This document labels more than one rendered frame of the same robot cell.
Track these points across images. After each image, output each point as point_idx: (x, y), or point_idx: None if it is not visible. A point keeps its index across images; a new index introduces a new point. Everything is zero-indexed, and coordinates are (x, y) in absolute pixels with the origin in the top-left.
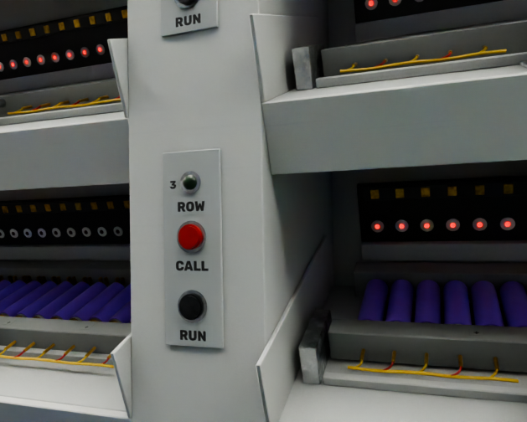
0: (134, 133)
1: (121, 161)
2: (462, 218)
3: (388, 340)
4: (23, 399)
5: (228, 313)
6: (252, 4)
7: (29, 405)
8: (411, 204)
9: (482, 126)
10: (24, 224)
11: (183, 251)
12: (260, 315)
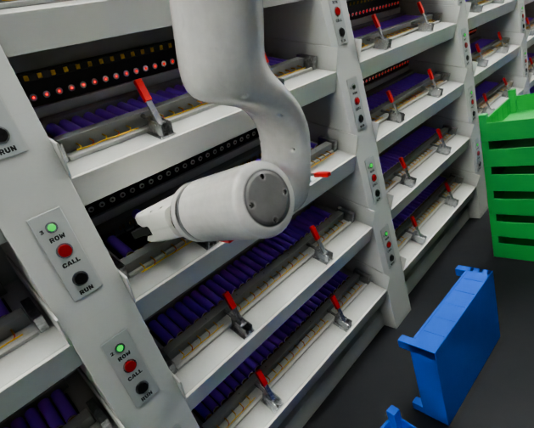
0: (339, 76)
1: (332, 86)
2: None
3: None
4: (332, 169)
5: (365, 117)
6: (352, 36)
7: (335, 168)
8: None
9: (383, 62)
10: (220, 144)
11: (356, 105)
12: (369, 115)
